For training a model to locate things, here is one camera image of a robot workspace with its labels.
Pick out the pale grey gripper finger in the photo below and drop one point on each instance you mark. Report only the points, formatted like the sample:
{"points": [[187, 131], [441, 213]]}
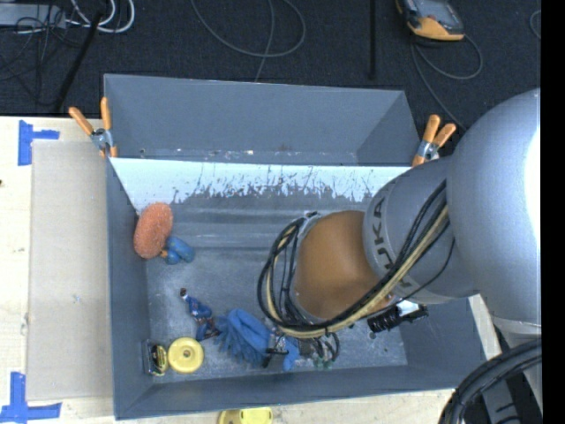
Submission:
{"points": [[273, 358]]}

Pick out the blue cloth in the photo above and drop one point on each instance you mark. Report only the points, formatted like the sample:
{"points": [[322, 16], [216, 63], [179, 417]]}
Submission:
{"points": [[247, 334]]}

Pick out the yellow flat round thing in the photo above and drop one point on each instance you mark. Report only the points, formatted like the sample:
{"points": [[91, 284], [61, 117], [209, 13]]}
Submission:
{"points": [[245, 416]]}

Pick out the small blue toy figure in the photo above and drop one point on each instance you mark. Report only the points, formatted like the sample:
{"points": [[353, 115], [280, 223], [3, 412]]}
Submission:
{"points": [[199, 312]]}

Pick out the yellow round wheel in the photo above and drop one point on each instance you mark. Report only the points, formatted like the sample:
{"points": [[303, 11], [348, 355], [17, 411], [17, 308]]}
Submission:
{"points": [[185, 355]]}

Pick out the blue and yellow toy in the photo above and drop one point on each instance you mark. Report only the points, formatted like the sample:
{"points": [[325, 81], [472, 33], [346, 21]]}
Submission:
{"points": [[180, 250]]}

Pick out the orange-brown round scrubber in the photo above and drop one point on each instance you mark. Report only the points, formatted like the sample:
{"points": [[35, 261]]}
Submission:
{"points": [[152, 230]]}

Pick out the grey metal bin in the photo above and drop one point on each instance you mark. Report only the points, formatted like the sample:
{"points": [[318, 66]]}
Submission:
{"points": [[247, 122]]}

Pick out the pale wood board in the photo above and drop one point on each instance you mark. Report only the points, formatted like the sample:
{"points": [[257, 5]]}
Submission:
{"points": [[66, 259]]}

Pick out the black cylinder on white bracket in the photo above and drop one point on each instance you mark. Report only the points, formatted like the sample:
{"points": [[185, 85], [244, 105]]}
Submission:
{"points": [[387, 319]]}

